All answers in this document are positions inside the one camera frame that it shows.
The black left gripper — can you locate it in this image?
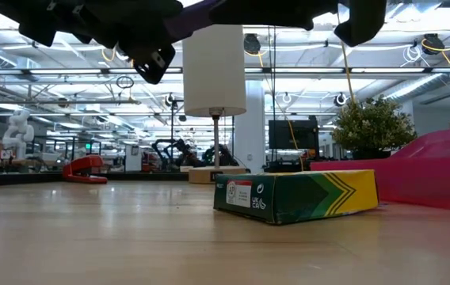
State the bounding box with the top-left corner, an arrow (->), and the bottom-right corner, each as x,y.
0,0 -> 220,86

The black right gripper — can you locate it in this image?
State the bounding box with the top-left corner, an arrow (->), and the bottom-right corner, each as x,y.
208,0 -> 387,48

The yellow green crayon box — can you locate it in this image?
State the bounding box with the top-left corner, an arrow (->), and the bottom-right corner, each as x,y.
213,169 -> 380,226

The pink plastic pencil case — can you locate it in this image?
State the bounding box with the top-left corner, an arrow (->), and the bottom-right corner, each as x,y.
310,125 -> 450,213

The white lamp wooden base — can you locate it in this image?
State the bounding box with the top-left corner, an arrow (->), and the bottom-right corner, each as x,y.
181,24 -> 248,185

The black monitor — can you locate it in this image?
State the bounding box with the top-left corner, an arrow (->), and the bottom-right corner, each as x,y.
268,116 -> 320,151

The small potted green plant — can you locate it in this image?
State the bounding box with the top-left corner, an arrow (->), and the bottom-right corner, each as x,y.
330,97 -> 418,162

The red stapler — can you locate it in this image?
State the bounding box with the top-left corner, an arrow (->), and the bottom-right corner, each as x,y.
61,154 -> 109,185

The white humanoid robot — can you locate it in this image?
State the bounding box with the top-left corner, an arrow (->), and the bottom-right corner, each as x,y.
1,109 -> 36,162

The yellow cable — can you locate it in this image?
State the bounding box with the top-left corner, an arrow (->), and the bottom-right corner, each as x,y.
337,23 -> 357,105

